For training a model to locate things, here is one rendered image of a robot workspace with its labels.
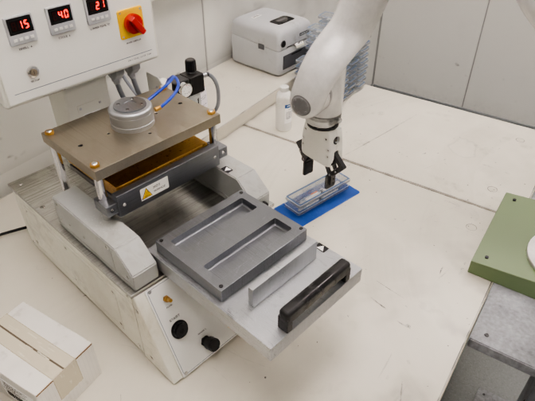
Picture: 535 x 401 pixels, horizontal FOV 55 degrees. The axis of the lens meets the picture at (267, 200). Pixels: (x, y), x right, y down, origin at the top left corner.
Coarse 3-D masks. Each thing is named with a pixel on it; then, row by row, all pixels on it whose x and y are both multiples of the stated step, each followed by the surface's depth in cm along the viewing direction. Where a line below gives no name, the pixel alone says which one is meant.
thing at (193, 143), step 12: (180, 144) 98; (192, 144) 98; (204, 144) 99; (156, 156) 95; (168, 156) 95; (180, 156) 95; (72, 168) 98; (132, 168) 92; (144, 168) 92; (156, 168) 92; (108, 180) 89; (120, 180) 89; (132, 180) 89; (108, 192) 91
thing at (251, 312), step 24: (312, 240) 84; (168, 264) 85; (288, 264) 80; (312, 264) 85; (192, 288) 82; (240, 288) 81; (264, 288) 78; (288, 288) 81; (336, 288) 81; (216, 312) 80; (240, 312) 77; (264, 312) 77; (312, 312) 77; (240, 336) 77; (264, 336) 74; (288, 336) 75
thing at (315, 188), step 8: (336, 176) 136; (344, 176) 136; (312, 184) 133; (320, 184) 133; (336, 184) 133; (296, 192) 131; (304, 192) 131; (312, 192) 131; (320, 192) 131; (296, 200) 128; (304, 200) 128
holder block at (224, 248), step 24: (240, 192) 97; (216, 216) 93; (240, 216) 94; (264, 216) 91; (168, 240) 86; (192, 240) 89; (216, 240) 86; (240, 240) 86; (264, 240) 89; (288, 240) 86; (192, 264) 82; (216, 264) 84; (240, 264) 84; (264, 264) 83; (216, 288) 78
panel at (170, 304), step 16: (160, 288) 89; (176, 288) 91; (160, 304) 89; (176, 304) 91; (192, 304) 93; (160, 320) 89; (176, 320) 91; (192, 320) 93; (208, 320) 96; (192, 336) 93; (224, 336) 98; (176, 352) 91; (192, 352) 94; (208, 352) 96; (192, 368) 94
